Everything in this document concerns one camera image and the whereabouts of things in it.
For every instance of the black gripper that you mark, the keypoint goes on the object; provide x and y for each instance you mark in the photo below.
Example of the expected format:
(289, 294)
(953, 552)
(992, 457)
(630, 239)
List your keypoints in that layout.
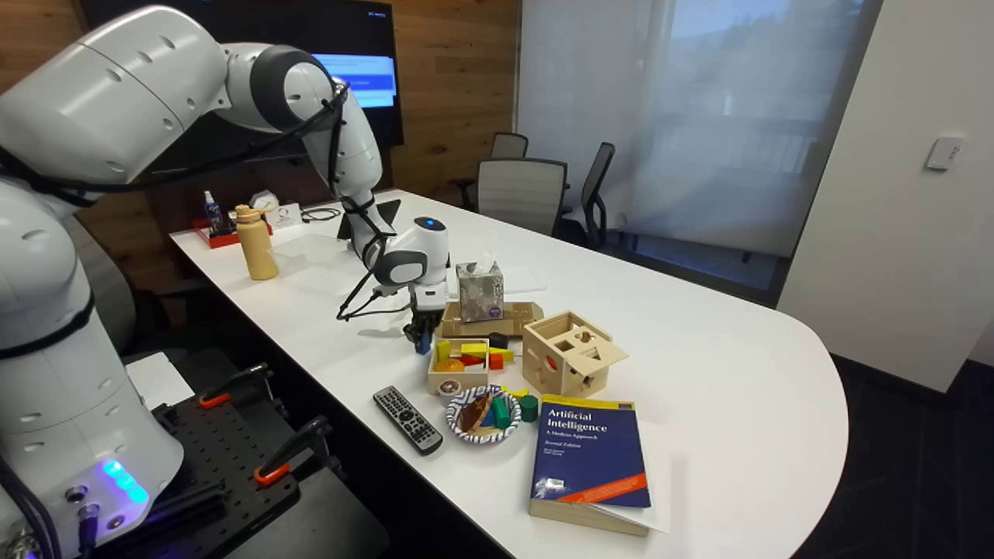
(431, 303)

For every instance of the blue rectangular wooden block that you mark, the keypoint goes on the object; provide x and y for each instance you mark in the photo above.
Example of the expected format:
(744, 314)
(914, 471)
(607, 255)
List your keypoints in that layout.
(424, 347)

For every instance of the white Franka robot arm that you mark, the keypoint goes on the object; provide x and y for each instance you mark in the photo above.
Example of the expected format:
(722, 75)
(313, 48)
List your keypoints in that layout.
(103, 111)

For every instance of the orange round block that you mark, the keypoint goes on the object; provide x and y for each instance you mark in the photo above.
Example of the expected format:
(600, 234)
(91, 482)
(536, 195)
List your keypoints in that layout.
(452, 365)

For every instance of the red block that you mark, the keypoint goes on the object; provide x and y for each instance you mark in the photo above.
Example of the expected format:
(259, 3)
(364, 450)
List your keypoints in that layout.
(473, 361)

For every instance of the small wooden block tray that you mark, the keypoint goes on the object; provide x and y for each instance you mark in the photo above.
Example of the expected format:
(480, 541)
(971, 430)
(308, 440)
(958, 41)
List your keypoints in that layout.
(460, 379)

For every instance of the brown carved wooden block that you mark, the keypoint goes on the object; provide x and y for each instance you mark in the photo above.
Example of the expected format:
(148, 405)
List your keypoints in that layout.
(473, 411)

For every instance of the yellow arch block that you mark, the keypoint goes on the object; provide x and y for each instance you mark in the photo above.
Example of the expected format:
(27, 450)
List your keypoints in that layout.
(512, 391)

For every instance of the green cylinder block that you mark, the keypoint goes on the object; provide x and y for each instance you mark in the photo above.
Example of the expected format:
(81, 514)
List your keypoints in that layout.
(502, 413)

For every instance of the green octagon block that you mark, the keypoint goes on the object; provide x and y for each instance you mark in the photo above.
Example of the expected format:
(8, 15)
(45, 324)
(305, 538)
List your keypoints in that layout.
(526, 406)

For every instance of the wooden shape sorter box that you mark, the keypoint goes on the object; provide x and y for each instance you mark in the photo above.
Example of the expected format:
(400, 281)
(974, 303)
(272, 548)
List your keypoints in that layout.
(569, 361)

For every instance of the clear plastic bag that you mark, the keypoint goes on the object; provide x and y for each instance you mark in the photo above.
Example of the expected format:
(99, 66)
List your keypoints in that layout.
(379, 314)

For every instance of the black remote control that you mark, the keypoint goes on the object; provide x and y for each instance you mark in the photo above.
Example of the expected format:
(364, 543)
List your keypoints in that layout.
(409, 420)

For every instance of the flat wooden board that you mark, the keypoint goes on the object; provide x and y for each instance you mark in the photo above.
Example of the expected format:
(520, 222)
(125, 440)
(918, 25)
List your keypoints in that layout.
(517, 314)

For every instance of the blue patterned paper bowl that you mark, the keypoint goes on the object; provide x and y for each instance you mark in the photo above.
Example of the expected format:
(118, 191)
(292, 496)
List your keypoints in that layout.
(453, 423)

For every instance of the grey office chair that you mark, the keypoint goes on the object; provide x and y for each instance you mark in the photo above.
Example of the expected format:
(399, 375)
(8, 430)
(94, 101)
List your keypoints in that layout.
(511, 145)
(524, 191)

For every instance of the tan cylindrical bottle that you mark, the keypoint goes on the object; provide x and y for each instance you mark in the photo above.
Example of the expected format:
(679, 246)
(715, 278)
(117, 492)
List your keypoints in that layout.
(254, 250)

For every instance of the blue Artificial Intelligence textbook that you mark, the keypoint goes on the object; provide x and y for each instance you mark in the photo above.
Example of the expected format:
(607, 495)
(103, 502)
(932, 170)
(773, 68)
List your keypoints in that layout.
(590, 461)

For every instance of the red flat tray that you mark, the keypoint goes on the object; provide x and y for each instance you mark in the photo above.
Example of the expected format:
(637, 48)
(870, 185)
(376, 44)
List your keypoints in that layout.
(222, 239)

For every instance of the black office chair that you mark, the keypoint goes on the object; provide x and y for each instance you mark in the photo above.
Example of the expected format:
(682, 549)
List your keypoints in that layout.
(594, 191)

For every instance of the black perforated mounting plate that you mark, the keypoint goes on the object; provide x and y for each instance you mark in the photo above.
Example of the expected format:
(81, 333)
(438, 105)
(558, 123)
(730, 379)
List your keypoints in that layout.
(222, 455)

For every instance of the small blue bottle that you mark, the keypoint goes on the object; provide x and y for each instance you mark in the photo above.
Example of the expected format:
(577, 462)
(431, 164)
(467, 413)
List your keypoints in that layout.
(212, 213)

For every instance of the white paper sheet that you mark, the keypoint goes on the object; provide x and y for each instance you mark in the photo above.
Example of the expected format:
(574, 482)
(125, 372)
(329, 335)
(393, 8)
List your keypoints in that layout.
(160, 379)

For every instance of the white window blind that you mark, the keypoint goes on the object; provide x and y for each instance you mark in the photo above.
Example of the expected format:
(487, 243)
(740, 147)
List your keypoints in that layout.
(702, 111)

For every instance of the wall mounted black monitor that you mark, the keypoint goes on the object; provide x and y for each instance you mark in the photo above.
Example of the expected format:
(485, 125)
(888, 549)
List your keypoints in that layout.
(372, 31)

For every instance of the white light switch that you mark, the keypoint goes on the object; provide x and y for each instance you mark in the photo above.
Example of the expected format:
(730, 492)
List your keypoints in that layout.
(941, 153)

